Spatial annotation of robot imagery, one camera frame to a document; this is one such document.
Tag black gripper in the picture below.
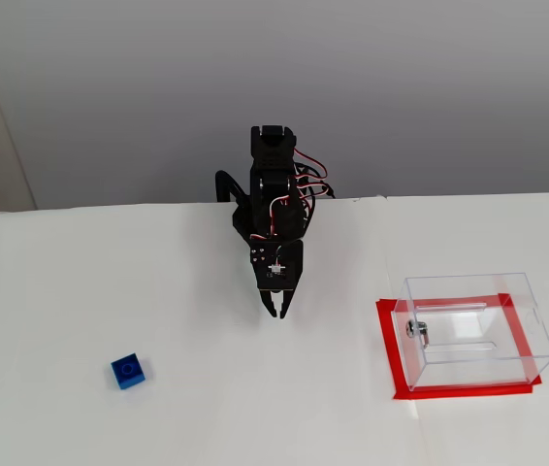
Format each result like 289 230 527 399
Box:
247 234 306 320

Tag blue lego brick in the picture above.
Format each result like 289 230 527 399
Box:
110 351 154 391

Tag transparent plastic box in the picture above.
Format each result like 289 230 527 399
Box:
390 272 549 392

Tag silver cam lock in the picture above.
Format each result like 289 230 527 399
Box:
404 319 436 350

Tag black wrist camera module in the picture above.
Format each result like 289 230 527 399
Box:
256 255 299 294

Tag red tape frame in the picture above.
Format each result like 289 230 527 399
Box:
374 292 543 401

